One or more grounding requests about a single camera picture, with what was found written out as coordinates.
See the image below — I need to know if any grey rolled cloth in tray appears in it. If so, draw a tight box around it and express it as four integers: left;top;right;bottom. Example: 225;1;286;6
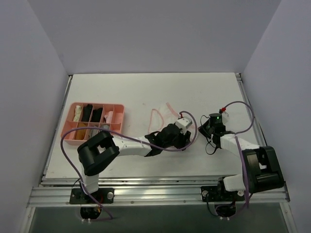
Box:
88;124;110;139

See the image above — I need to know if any black rolled cloth in tray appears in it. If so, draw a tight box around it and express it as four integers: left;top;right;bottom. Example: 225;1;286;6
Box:
81;104;93;122

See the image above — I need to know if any orange rolled cloth in tray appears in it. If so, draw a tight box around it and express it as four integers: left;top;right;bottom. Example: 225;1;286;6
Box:
75;129;86;140

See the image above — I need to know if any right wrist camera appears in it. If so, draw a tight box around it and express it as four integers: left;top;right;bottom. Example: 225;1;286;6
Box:
219;107;229;124

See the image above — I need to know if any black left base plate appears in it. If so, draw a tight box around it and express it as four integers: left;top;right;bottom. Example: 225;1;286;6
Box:
69;188;115;204

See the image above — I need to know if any white underwear with pink trim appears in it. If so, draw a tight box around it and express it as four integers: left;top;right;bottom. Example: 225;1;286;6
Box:
148;103;196;143

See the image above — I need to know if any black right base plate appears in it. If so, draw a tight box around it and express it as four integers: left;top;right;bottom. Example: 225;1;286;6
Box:
200;186;245;202

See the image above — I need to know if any aluminium frame rail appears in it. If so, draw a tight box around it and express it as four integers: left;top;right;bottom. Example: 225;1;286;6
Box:
27;181;291;207

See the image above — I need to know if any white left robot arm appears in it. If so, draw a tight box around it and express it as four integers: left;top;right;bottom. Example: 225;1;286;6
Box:
77;123;191;203

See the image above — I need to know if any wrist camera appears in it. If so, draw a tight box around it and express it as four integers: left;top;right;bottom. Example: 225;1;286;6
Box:
175;114;192;134
219;107;229;124

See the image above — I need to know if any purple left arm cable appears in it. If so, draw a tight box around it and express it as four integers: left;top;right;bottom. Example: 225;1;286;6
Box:
60;110;195;221

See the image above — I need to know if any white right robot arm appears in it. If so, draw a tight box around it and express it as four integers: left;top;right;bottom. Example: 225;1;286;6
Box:
198;113;285;200

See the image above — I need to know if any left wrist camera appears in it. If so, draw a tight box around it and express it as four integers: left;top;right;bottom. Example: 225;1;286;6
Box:
175;114;192;134

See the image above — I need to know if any pink plastic organizer tray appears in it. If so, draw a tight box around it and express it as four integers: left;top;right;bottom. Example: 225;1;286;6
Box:
60;102;125;146

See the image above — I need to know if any white rolled cloth in tray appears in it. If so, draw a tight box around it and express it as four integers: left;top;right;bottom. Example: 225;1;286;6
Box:
73;105;83;122

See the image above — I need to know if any pink rolled cloth in tray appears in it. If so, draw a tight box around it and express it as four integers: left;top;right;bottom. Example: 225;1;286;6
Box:
104;111;115;124

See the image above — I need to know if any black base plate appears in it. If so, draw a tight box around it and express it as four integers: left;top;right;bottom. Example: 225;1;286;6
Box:
200;186;245;202
69;188;115;204

